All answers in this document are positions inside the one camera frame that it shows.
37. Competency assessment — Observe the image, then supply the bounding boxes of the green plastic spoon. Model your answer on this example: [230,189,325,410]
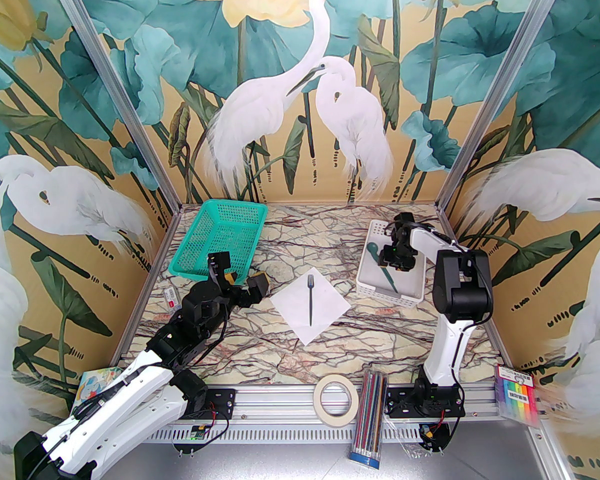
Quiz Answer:
[366,241,397,292]

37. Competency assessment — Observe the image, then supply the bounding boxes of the white perforated plastic basket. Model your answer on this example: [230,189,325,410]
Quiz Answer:
[356,219,426,310]

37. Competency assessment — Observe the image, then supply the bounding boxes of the green plastic mesh basket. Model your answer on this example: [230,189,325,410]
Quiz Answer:
[169,199,269,280]

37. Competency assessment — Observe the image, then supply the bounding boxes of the white paper napkin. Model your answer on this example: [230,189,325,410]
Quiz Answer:
[270,267,352,347]

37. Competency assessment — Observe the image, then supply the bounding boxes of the masking tape roll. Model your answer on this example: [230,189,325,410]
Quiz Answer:
[314,374,359,425]

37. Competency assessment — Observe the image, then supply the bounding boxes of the colourful cartoon card box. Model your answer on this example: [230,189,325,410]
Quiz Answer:
[70,366,122,419]

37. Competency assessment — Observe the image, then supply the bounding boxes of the coloured pencil box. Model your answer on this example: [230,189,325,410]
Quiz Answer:
[350,370,388,469]

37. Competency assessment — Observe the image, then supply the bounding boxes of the rainbow marker pack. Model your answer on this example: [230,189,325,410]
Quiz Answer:
[495,363,542,427]

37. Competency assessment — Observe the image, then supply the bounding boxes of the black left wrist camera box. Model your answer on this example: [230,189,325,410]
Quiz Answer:
[208,251,232,283]

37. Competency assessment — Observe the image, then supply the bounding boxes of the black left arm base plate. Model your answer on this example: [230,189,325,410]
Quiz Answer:
[180,387,237,421]

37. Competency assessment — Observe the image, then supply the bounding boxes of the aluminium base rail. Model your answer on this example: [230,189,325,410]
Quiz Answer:
[145,385,536,444]

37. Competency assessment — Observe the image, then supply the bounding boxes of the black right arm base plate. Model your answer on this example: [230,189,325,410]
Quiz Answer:
[386,385,467,419]

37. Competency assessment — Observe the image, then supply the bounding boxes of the aluminium frame post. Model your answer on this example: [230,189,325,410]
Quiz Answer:
[436,0,573,211]
[45,0,182,210]

